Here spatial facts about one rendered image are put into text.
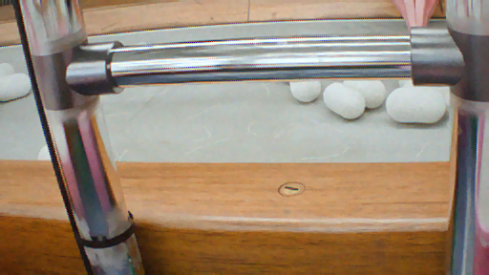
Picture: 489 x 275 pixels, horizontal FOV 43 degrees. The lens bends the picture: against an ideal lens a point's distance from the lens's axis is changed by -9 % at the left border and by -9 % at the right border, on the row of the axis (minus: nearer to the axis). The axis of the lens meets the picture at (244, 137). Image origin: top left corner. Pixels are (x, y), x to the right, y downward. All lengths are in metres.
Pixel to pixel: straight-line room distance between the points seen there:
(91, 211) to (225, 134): 0.16
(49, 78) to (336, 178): 0.13
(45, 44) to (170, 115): 0.22
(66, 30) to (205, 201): 0.10
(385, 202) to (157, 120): 0.21
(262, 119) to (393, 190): 0.16
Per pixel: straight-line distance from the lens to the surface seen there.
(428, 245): 0.27
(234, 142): 0.39
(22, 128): 0.49
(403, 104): 0.38
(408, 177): 0.29
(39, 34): 0.24
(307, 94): 0.42
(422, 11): 0.49
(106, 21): 0.68
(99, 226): 0.27
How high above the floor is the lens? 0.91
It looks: 26 degrees down
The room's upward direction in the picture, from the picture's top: 9 degrees counter-clockwise
